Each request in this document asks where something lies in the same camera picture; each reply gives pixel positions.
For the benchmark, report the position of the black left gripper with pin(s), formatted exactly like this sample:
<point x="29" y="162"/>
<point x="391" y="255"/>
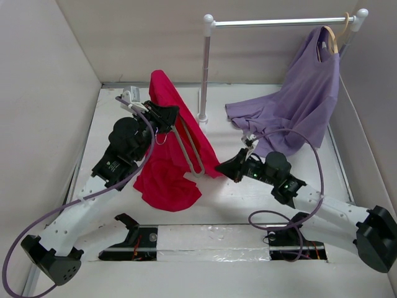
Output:
<point x="163" y="115"/>

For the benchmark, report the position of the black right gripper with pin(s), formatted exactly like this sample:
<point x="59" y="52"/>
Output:
<point x="234" y="167"/>

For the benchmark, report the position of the red t-shirt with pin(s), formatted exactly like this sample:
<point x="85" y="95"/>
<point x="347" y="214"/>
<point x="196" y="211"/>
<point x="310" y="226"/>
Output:
<point x="161" y="181"/>

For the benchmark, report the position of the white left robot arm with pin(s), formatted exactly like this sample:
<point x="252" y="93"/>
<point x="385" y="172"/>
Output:
<point x="61" y="247"/>

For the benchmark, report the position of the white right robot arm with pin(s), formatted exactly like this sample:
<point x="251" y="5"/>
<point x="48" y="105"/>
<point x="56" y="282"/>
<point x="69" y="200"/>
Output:
<point x="368" y="233"/>

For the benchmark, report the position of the purple t-shirt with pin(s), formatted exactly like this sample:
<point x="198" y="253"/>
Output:
<point x="300" y="111"/>

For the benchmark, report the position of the wooden hanger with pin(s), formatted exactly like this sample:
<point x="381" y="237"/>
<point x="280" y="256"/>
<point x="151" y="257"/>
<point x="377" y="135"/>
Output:
<point x="331" y="44"/>

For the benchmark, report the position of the white metal clothes rack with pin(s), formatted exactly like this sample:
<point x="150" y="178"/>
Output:
<point x="257" y="49"/>

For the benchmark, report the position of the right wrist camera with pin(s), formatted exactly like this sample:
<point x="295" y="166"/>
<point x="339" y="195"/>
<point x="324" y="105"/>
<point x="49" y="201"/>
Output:
<point x="250" y="142"/>

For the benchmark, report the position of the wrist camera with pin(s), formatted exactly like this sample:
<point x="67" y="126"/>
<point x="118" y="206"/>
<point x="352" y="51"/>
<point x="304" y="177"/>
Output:
<point x="250" y="142"/>
<point x="131" y="99"/>

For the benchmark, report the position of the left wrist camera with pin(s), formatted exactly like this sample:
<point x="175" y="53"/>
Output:
<point x="131" y="99"/>

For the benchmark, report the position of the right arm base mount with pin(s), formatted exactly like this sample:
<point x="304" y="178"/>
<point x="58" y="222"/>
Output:
<point x="285" y="245"/>

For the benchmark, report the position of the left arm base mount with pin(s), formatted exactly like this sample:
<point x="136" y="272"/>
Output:
<point x="140" y="243"/>

